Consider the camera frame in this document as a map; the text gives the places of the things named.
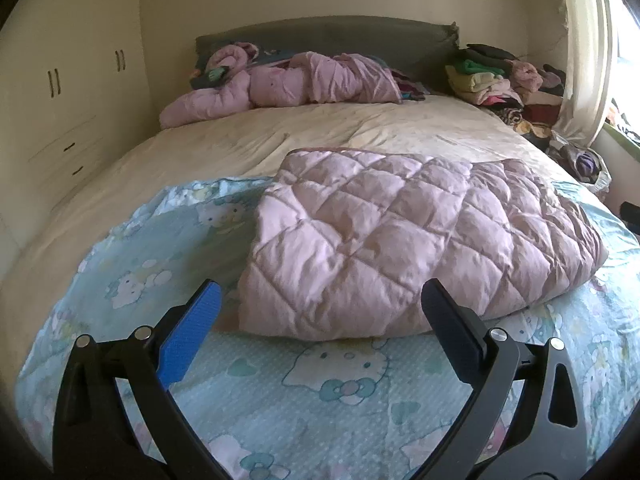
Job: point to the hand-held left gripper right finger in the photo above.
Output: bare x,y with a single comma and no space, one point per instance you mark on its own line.
450,330

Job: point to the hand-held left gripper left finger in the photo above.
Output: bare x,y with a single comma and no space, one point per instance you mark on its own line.
190,330

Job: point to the pink quilted jacket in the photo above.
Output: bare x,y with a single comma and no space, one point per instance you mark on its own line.
390,240

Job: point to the bag of clothes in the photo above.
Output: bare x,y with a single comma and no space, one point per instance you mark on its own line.
587,165

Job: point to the pile of folded clothes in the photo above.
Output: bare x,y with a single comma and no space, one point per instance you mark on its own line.
480,85

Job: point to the blue cartoon printed blanket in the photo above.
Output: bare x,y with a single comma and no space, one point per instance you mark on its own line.
325,375

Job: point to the bed with beige sheet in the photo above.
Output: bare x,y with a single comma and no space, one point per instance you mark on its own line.
325,125

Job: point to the dark striped cloth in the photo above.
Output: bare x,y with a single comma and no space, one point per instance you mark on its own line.
410,87

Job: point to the dark cloth with green print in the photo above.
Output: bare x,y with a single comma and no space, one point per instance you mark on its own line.
212,76

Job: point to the crumpled pink quilt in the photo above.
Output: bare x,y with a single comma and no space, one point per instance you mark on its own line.
280,85

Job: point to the colourful printed cloth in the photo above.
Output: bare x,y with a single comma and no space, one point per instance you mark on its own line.
622,125

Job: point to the cream wardrobe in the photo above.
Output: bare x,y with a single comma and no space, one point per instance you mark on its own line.
65,85

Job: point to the cream curtain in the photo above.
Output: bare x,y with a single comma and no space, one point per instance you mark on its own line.
585,60

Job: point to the grey headboard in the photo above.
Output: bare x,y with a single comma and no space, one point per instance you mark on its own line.
325,35

